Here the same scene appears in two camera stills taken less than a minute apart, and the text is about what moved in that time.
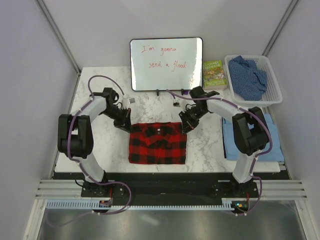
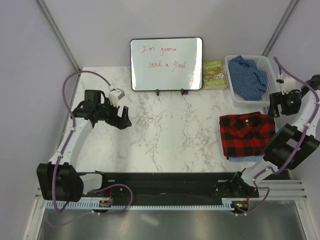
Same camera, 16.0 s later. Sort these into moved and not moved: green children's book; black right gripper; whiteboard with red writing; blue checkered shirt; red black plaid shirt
Moved: black right gripper; red black plaid shirt
Not moved: blue checkered shirt; whiteboard with red writing; green children's book
